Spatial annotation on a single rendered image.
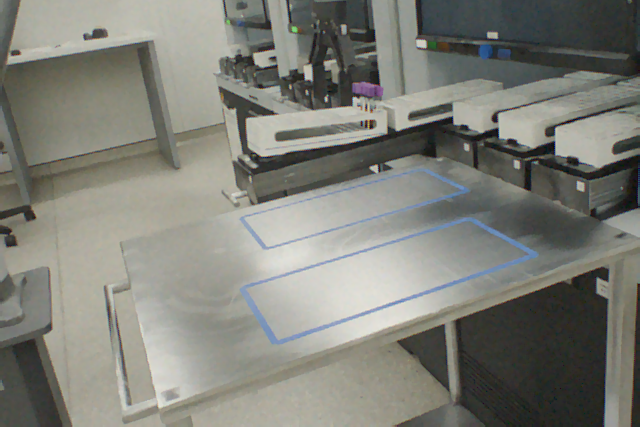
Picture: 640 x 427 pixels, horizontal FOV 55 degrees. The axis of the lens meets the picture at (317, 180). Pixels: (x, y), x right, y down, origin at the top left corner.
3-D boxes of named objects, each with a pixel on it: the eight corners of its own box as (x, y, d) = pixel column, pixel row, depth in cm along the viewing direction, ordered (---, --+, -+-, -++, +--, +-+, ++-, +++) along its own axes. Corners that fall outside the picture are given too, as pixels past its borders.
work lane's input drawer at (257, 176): (486, 124, 162) (485, 90, 159) (522, 134, 150) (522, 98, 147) (220, 194, 138) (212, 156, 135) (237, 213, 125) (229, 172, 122)
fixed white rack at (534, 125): (608, 113, 134) (608, 84, 132) (648, 120, 125) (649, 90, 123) (497, 144, 124) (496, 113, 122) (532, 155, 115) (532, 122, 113)
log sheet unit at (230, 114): (232, 162, 330) (220, 96, 318) (247, 174, 306) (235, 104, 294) (228, 163, 329) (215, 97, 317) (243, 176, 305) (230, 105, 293)
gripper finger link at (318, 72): (312, 67, 138) (311, 67, 139) (314, 98, 140) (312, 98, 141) (325, 66, 139) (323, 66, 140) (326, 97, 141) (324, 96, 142)
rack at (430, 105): (478, 102, 157) (477, 78, 155) (505, 108, 148) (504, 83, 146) (376, 128, 147) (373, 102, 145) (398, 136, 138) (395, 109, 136)
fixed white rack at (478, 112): (556, 102, 147) (556, 76, 145) (589, 109, 139) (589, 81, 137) (452, 130, 137) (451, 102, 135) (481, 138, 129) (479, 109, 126)
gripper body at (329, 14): (304, 0, 131) (306, 45, 134) (320, 0, 124) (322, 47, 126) (336, -1, 134) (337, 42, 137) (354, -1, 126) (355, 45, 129)
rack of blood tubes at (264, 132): (367, 130, 146) (367, 104, 144) (388, 138, 137) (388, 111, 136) (247, 146, 135) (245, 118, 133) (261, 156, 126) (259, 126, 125)
